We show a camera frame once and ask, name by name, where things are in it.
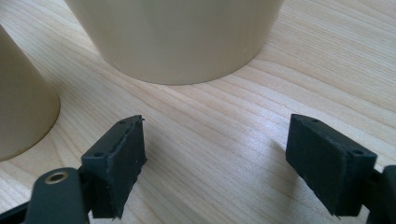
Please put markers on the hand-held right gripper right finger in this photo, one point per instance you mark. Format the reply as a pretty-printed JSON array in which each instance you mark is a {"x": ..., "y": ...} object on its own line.
[{"x": 327, "y": 168}]

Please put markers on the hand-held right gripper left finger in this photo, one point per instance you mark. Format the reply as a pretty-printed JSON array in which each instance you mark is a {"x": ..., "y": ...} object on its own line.
[{"x": 115, "y": 174}]

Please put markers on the beige cup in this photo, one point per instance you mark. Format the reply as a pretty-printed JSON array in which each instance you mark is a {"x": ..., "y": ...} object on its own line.
[{"x": 21, "y": 109}]

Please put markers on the beige container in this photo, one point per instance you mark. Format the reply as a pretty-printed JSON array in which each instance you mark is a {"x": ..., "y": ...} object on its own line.
[{"x": 174, "y": 40}]

